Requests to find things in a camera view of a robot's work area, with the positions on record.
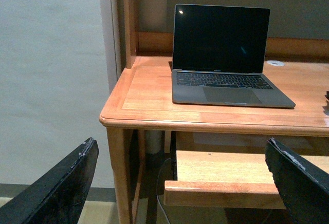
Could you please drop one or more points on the white pipe with grey base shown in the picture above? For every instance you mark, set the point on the white pipe with grey base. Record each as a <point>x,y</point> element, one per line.
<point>153,141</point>

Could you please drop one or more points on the wooden keyboard tray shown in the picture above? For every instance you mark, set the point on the wooden keyboard tray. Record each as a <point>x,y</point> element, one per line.
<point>226,180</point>

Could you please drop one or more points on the black grey computer mouse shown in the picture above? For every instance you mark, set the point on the black grey computer mouse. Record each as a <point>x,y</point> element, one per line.
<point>327,95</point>

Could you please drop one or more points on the white desk cable grommet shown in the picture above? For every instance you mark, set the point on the white desk cable grommet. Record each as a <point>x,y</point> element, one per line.
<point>275,63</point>

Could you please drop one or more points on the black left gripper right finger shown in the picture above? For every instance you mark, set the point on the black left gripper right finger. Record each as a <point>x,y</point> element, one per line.
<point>302,186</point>

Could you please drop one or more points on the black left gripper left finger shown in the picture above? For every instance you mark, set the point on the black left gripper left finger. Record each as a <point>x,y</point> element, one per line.
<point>60,194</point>

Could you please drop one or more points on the wooden desk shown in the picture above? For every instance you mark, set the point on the wooden desk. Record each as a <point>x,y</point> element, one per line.
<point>142,100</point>

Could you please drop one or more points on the grey open laptop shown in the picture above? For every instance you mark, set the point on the grey open laptop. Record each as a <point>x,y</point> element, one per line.
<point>218,57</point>

